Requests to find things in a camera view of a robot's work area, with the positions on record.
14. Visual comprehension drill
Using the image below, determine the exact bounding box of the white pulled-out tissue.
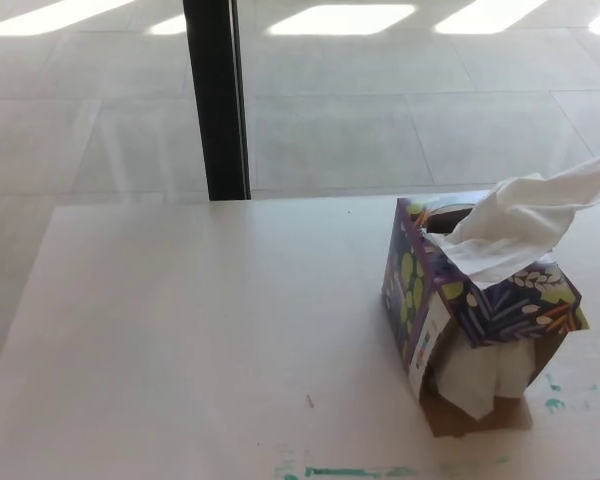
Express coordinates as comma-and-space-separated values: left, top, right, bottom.
426, 152, 600, 292

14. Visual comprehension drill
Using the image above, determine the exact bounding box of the purple floral cardboard tissue box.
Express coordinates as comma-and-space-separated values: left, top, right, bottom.
381, 196, 590, 438

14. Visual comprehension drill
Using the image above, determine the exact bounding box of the white folded tissue stack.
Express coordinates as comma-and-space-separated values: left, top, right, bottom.
436, 333, 537, 421

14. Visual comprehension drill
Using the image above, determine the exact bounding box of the black window frame post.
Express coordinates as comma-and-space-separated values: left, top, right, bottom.
182, 0, 253, 203

